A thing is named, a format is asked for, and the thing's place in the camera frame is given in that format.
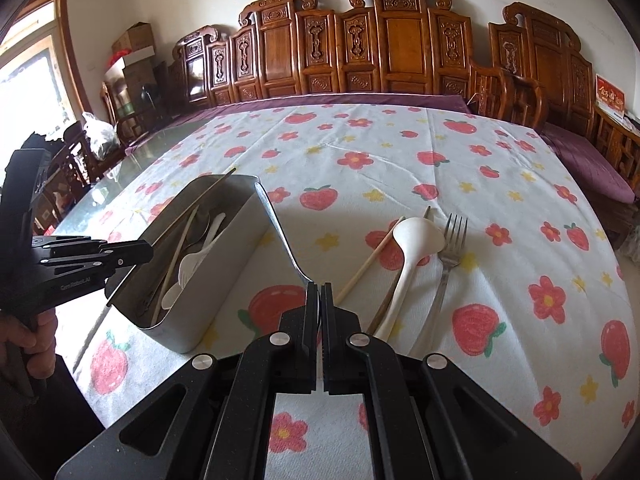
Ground carved wooden sofa bench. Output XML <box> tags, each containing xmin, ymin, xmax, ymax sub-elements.
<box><xmin>167</xmin><ymin>0</ymin><xmax>543</xmax><ymax>131</ymax></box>

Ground wooden high-back chair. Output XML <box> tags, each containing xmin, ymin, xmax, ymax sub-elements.
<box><xmin>100</xmin><ymin>80</ymin><xmax>122</xmax><ymax>128</ymax></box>

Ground stainless steel tray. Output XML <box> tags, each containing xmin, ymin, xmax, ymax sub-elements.
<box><xmin>105</xmin><ymin>174</ymin><xmax>281</xmax><ymax>355</ymax></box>

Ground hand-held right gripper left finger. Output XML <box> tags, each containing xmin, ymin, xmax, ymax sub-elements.
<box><xmin>52</xmin><ymin>281</ymin><xmax>320</xmax><ymax>480</ymax></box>

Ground carved wooden armchair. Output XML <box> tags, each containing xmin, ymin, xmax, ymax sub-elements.
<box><xmin>487</xmin><ymin>2</ymin><xmax>640</xmax><ymax>251</ymax></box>

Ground strawberry flower print tablecloth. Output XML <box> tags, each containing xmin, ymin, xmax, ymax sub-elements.
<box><xmin>52</xmin><ymin>105</ymin><xmax>640</xmax><ymax>480</ymax></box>

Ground purple armchair cushion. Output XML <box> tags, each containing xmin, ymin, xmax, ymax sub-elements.
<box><xmin>540</xmin><ymin>122</ymin><xmax>637</xmax><ymax>205</ymax></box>

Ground brown cardboard box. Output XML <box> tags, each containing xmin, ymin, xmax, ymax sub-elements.
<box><xmin>111</xmin><ymin>22</ymin><xmax>155</xmax><ymax>53</ymax></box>

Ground person's left hand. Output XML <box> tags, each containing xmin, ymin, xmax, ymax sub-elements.
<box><xmin>0</xmin><ymin>310</ymin><xmax>57</xmax><ymax>396</ymax></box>

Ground purple sofa cushion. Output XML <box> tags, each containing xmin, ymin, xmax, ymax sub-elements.
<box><xmin>165</xmin><ymin>94</ymin><xmax>472</xmax><ymax>127</ymax></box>

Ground white plastic fork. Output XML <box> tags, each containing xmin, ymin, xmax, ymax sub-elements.
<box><xmin>177</xmin><ymin>240</ymin><xmax>221</xmax><ymax>291</ymax></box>

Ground dark wooden chopstick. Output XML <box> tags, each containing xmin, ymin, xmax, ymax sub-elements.
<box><xmin>366</xmin><ymin>205</ymin><xmax>433</xmax><ymax>337</ymax></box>

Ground wooden door frame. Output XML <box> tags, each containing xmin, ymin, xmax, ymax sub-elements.
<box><xmin>0</xmin><ymin>0</ymin><xmax>93</xmax><ymax>126</ymax></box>

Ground clear plastic bag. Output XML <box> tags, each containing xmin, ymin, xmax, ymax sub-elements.
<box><xmin>81</xmin><ymin>112</ymin><xmax>121</xmax><ymax>161</ymax></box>

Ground metal fork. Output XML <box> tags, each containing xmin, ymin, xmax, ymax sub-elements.
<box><xmin>409</xmin><ymin>212</ymin><xmax>471</xmax><ymax>357</ymax></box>

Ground stacked cardboard boxes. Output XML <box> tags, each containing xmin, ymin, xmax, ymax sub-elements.
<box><xmin>117</xmin><ymin>62</ymin><xmax>162</xmax><ymax>111</ymax></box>

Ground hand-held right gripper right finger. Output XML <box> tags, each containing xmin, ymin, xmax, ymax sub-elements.
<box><xmin>320</xmin><ymin>281</ymin><xmax>583</xmax><ymax>480</ymax></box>

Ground cream plastic spoon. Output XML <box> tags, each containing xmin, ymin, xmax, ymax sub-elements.
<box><xmin>372</xmin><ymin>217</ymin><xmax>446</xmax><ymax>343</ymax></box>

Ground person's dark clothing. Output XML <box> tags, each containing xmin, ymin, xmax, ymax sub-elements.
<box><xmin>0</xmin><ymin>355</ymin><xmax>108</xmax><ymax>480</ymax></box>

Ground dark wooden dining chair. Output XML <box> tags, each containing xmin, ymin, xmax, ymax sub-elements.
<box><xmin>30</xmin><ymin>125</ymin><xmax>123</xmax><ymax>238</ymax></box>

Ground metal spoon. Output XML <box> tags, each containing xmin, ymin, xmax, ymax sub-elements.
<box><xmin>182</xmin><ymin>210</ymin><xmax>213</xmax><ymax>256</ymax></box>

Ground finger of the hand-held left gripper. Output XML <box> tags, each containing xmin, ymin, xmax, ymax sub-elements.
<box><xmin>31</xmin><ymin>237</ymin><xmax>154</xmax><ymax>267</ymax></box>
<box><xmin>102</xmin><ymin>266</ymin><xmax>135</xmax><ymax>307</ymax></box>

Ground white flat box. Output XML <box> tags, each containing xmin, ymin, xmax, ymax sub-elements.
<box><xmin>104</xmin><ymin>46</ymin><xmax>157</xmax><ymax>81</ymax></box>

